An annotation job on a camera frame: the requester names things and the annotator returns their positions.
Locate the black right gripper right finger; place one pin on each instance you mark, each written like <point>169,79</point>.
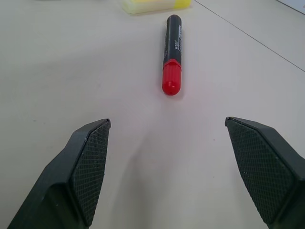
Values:
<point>264,167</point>

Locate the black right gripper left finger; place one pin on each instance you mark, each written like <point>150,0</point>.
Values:
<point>78,171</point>

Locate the black marker with red cap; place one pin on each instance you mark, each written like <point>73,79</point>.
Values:
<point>172,57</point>

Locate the yellow translucent plastic box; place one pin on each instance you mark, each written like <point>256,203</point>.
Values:
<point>155,6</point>

